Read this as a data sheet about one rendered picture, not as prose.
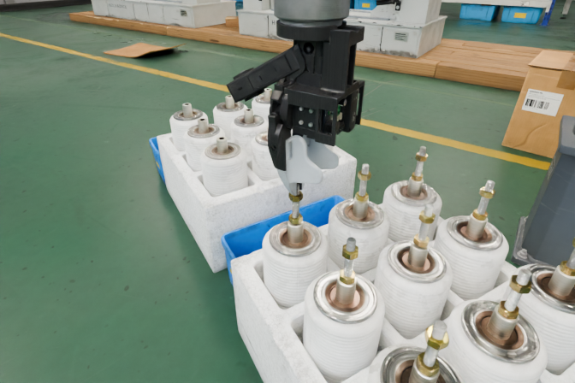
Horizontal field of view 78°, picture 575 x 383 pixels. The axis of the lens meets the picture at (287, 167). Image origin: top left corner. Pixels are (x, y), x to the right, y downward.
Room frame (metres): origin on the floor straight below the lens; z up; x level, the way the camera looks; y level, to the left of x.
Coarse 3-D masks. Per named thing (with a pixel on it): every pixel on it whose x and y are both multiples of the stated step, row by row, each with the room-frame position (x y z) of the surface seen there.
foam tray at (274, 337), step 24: (432, 240) 0.51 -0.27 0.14; (240, 264) 0.41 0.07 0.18; (504, 264) 0.41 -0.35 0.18; (240, 288) 0.39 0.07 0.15; (264, 288) 0.37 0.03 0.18; (504, 288) 0.37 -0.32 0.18; (240, 312) 0.40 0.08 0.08; (264, 312) 0.32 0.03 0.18; (288, 312) 0.32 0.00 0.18; (264, 336) 0.31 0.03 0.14; (288, 336) 0.29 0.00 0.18; (384, 336) 0.29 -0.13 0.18; (264, 360) 0.32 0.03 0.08; (288, 360) 0.26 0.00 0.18
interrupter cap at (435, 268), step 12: (408, 240) 0.39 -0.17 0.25; (396, 252) 0.36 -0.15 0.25; (408, 252) 0.37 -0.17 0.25; (432, 252) 0.36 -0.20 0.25; (396, 264) 0.34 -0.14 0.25; (408, 264) 0.34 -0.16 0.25; (432, 264) 0.34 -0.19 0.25; (444, 264) 0.34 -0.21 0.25; (408, 276) 0.32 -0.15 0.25; (420, 276) 0.32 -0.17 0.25; (432, 276) 0.32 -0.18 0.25
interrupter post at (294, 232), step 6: (288, 222) 0.39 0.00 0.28; (288, 228) 0.39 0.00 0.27; (294, 228) 0.38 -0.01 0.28; (300, 228) 0.39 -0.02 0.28; (288, 234) 0.39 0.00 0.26; (294, 234) 0.38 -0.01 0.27; (300, 234) 0.39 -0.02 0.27; (288, 240) 0.39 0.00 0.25; (294, 240) 0.38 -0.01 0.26; (300, 240) 0.39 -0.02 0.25
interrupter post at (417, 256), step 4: (412, 240) 0.36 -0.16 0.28; (412, 244) 0.35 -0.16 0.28; (412, 248) 0.35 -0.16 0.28; (416, 248) 0.34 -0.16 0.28; (420, 248) 0.34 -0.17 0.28; (424, 248) 0.34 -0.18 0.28; (428, 248) 0.34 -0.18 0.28; (412, 252) 0.34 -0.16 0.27; (416, 252) 0.34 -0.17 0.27; (420, 252) 0.34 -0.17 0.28; (424, 252) 0.34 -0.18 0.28; (408, 256) 0.35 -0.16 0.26; (412, 256) 0.34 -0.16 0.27; (416, 256) 0.34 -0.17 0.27; (420, 256) 0.34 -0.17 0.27; (424, 256) 0.34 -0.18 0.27; (408, 260) 0.35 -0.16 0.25; (412, 260) 0.34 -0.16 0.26; (416, 260) 0.34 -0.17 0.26; (420, 260) 0.34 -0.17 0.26; (424, 260) 0.34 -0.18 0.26; (412, 264) 0.34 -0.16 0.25; (416, 264) 0.34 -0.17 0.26; (420, 264) 0.34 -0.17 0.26
